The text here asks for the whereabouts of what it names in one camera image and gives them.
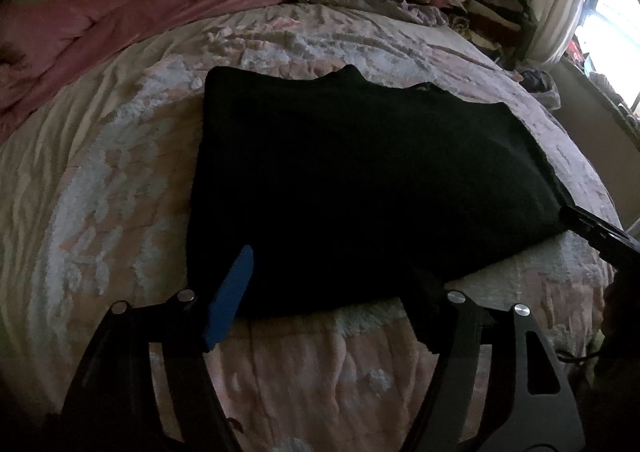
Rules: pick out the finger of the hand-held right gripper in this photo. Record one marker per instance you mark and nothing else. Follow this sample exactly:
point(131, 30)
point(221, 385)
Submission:
point(597, 232)

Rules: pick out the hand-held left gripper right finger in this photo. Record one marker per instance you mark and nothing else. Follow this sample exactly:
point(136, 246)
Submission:
point(460, 347)

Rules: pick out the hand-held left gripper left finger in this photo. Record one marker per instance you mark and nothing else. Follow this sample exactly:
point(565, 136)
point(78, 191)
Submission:
point(230, 297)

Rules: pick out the black printed garment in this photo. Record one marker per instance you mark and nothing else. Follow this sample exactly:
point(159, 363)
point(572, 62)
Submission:
point(350, 182)

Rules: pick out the pile of clothes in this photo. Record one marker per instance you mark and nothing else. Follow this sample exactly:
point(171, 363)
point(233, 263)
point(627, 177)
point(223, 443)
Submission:
point(475, 2)

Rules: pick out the pink and white bed blanket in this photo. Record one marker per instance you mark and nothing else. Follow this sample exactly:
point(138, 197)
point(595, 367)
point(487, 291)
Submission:
point(125, 182)

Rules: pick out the window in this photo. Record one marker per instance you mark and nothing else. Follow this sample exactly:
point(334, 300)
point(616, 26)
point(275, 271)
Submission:
point(615, 32)

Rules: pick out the pink duvet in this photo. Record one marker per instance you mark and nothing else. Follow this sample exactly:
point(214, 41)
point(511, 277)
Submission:
point(100, 17)

